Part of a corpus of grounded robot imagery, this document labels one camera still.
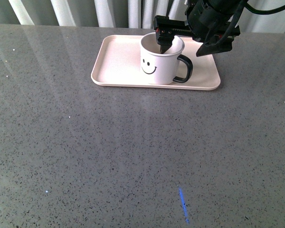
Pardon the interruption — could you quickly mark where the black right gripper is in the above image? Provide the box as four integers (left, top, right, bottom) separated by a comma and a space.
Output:
153, 0, 241, 57

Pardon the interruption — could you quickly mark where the white smiley mug black handle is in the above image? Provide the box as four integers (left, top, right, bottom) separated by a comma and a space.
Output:
140, 33, 193, 85

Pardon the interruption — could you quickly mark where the grey pleated curtain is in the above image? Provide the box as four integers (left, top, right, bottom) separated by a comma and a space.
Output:
0, 0, 285, 33

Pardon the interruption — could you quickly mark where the cream rectangular plastic tray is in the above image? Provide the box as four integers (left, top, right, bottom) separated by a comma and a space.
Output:
91, 35, 221, 91

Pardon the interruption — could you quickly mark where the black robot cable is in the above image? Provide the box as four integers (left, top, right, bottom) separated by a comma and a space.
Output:
205, 0, 285, 46

